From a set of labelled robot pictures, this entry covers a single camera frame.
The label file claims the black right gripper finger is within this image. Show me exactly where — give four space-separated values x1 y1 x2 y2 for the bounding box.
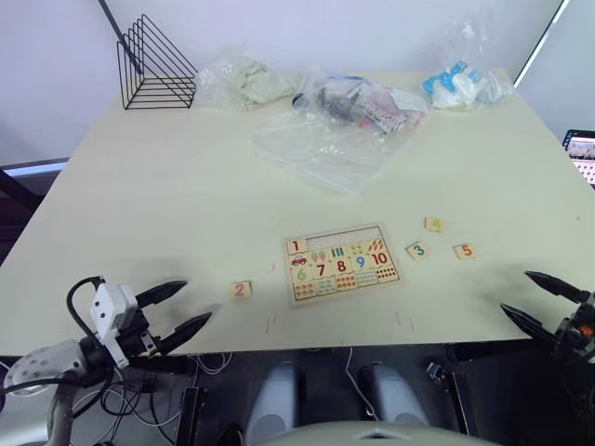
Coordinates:
524 270 590 303
499 303 559 348

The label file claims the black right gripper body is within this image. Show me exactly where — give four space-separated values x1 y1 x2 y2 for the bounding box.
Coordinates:
553 291 595 364

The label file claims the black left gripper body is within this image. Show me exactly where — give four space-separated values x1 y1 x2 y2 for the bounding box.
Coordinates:
118 312 165 359

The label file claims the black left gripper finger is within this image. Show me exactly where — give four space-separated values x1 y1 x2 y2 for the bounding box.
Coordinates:
160 311 213 357
135 280 189 308

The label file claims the wooden number puzzle board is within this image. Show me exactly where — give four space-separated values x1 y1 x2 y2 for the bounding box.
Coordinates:
282 221 404 309

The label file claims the grey robot left leg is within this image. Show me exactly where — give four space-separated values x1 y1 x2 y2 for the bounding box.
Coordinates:
245 361 299 446

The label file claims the grey robot leg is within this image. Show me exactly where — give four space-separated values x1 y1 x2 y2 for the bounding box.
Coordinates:
369 362 431 427
245 361 299 446

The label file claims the laptop screen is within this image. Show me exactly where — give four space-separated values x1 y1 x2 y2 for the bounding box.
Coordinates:
561 128 595 190

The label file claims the grey robot right leg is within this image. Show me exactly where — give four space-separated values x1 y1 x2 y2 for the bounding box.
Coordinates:
369 362 431 427

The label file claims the grey robot torso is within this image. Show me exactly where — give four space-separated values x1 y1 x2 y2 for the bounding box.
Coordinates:
259 420 503 446

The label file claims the empty clear plastic bag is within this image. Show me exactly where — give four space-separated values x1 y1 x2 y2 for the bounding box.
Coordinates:
250 109 415 196

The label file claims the plastic bag with blue-white packets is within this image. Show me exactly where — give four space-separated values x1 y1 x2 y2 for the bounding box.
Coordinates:
421 11 517 112

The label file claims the plastic bag with beige cloth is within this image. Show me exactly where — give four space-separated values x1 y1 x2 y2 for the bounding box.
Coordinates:
195 45 298 112

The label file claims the plastic bag with mixed items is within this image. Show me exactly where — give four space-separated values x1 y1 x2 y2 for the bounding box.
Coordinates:
291 69 429 138

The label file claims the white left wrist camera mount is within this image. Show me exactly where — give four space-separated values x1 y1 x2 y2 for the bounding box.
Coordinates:
89 282 139 370

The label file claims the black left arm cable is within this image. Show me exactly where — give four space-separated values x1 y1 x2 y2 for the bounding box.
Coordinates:
65 275 106 341

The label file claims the white cable under table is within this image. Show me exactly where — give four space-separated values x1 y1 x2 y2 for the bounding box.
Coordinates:
344 346 378 422

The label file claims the black wire file rack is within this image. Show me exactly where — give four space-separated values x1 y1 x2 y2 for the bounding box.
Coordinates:
115 13 200 112

